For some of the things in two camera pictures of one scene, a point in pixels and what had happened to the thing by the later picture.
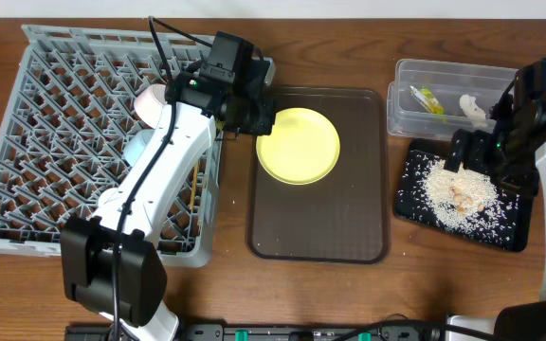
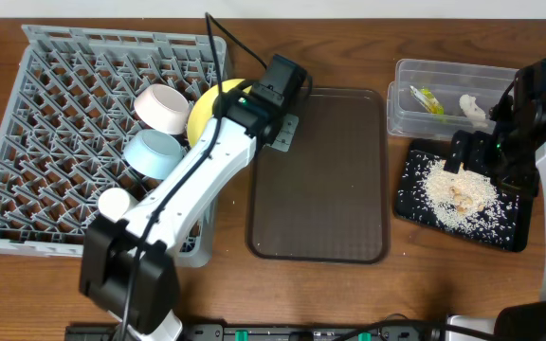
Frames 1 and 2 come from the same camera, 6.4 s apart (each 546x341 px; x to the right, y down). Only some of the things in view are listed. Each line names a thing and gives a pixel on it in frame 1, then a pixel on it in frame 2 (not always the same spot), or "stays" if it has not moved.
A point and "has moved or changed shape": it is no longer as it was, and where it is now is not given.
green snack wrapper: x=427 y=100 stays
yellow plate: x=301 y=149 has moved or changed shape
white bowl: x=149 y=102 stays
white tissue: x=473 y=111 stays
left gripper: x=265 y=110 -> x=285 y=134
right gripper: x=477 y=142 stays
